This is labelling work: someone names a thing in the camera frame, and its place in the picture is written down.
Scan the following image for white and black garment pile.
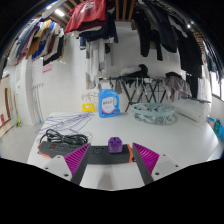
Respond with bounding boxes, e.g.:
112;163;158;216
119;63;150;79

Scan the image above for red hanging jersey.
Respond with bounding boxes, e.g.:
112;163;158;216
64;0;116;34

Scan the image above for yellow plastic stool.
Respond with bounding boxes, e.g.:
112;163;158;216
82;102;96;114

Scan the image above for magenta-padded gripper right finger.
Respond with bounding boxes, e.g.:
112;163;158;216
131;142;183;186

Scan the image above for broom with green head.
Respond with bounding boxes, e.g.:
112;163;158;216
13;94;23;128

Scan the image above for white hanging garment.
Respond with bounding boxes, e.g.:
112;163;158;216
84;38;107;84

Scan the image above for dark hanging clothes row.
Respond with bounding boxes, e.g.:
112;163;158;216
133;1;223;99

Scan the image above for white pillow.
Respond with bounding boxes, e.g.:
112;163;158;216
173;97;212;124

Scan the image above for black power cable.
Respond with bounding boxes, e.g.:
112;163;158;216
35;128;89;146

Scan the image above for white peg hanger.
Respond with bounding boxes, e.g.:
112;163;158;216
80;91;100;104

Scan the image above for black folding drying rack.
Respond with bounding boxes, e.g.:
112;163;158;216
99;75;168;113

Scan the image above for blue detergent bottle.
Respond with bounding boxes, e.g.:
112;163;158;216
98;88;121;119

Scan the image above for grey garment on rack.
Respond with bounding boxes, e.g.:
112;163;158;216
163;71;193;103

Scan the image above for teal bottles group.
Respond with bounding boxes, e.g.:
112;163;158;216
206;116;224;143

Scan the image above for colourful hanging clothes row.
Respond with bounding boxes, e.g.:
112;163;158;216
3;18;66;66

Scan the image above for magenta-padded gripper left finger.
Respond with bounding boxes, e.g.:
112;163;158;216
42;143;92;186

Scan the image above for purple wire clothes hangers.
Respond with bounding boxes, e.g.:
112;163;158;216
39;111;96;134

